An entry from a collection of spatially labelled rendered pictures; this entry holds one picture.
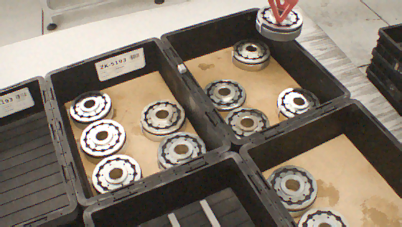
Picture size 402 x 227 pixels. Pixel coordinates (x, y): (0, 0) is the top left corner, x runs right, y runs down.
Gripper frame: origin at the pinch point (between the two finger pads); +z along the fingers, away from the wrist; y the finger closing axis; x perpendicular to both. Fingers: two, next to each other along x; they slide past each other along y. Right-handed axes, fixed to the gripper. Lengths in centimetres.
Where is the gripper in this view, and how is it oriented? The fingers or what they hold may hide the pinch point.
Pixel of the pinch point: (281, 12)
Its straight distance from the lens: 86.3
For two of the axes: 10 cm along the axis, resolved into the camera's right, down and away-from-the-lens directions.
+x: -9.7, -1.7, 1.9
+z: 0.2, 6.9, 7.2
